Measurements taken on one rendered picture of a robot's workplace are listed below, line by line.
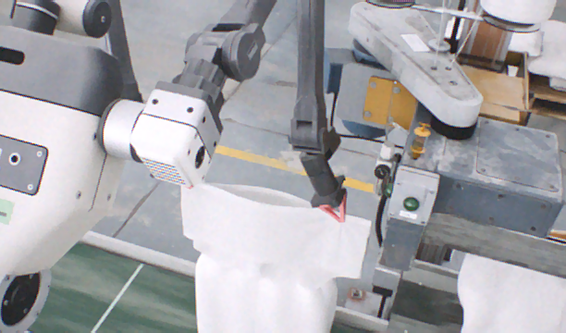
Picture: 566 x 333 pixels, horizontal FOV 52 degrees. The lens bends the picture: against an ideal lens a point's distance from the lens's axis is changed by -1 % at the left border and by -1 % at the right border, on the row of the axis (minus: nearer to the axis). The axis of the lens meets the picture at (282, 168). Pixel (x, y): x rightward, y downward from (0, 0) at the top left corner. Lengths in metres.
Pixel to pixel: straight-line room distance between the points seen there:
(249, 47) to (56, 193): 0.37
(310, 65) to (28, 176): 0.62
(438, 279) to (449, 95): 0.77
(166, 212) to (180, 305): 0.99
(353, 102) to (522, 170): 0.51
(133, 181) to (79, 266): 1.03
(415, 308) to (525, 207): 0.85
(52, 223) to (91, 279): 1.25
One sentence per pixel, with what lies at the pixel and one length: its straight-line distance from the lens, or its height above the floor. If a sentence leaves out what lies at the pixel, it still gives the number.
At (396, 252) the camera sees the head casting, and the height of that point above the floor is 1.12.
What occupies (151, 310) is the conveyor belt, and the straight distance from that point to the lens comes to 2.03.
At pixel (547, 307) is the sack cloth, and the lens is 1.51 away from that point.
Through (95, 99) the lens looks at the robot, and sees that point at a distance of 0.89.
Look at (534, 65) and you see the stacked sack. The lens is 4.16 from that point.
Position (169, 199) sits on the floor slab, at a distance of 3.02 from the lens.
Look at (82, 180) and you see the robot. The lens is 0.91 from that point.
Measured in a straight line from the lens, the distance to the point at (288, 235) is 1.47.
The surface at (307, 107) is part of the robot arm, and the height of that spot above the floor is 1.31.
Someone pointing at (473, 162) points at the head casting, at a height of 1.34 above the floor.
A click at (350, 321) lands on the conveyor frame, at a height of 0.38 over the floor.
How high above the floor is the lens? 1.95
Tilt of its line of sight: 37 degrees down
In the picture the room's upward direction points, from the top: 5 degrees clockwise
